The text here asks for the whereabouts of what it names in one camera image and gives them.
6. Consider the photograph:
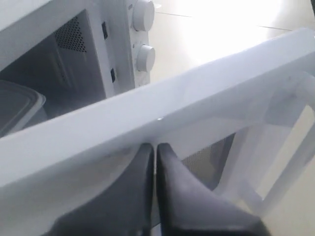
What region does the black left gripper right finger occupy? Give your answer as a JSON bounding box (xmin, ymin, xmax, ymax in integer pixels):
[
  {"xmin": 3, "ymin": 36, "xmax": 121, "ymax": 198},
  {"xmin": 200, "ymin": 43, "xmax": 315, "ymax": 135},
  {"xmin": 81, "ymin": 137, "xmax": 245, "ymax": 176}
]
[{"xmin": 156, "ymin": 143, "xmax": 268, "ymax": 236}]

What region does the lower white control knob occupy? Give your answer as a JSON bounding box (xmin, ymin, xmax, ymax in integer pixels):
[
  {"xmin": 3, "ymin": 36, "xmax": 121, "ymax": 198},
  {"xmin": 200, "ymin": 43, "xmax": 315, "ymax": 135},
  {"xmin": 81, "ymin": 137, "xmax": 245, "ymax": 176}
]
[{"xmin": 136, "ymin": 45, "xmax": 156, "ymax": 72}]

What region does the white microwave oven body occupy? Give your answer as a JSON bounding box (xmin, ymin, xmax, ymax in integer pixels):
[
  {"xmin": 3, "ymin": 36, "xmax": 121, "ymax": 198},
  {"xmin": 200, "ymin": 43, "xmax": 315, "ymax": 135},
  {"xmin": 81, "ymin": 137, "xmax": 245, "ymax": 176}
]
[{"xmin": 0, "ymin": 0, "xmax": 150, "ymax": 118}]

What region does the white microwave door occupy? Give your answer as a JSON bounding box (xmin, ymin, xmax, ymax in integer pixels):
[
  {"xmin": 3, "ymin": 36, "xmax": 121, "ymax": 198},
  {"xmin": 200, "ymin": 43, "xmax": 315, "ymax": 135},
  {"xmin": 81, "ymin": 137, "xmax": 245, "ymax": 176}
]
[{"xmin": 0, "ymin": 29, "xmax": 315, "ymax": 236}]

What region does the upper white control knob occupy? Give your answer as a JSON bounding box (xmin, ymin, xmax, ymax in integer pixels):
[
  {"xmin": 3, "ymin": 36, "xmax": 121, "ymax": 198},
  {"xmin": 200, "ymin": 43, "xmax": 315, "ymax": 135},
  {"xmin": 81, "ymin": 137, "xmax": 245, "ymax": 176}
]
[{"xmin": 132, "ymin": 0, "xmax": 155, "ymax": 32}]

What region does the clear plastic lidded container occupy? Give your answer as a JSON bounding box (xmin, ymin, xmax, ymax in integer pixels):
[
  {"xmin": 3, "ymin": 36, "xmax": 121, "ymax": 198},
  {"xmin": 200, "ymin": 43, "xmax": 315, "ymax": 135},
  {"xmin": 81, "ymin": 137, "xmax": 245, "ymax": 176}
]
[{"xmin": 0, "ymin": 80, "xmax": 47, "ymax": 137}]

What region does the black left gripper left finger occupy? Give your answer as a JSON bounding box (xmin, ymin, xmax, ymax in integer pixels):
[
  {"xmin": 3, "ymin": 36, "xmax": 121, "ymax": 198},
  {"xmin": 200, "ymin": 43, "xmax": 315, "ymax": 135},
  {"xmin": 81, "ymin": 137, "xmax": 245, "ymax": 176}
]
[{"xmin": 48, "ymin": 144, "xmax": 154, "ymax": 236}]

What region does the white control knob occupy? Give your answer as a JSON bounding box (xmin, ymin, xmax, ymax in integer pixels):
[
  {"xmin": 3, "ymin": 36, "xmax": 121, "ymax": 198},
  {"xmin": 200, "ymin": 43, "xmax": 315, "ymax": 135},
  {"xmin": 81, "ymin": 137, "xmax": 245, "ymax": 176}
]
[
  {"xmin": 132, "ymin": 0, "xmax": 155, "ymax": 32},
  {"xmin": 136, "ymin": 45, "xmax": 156, "ymax": 72}
]

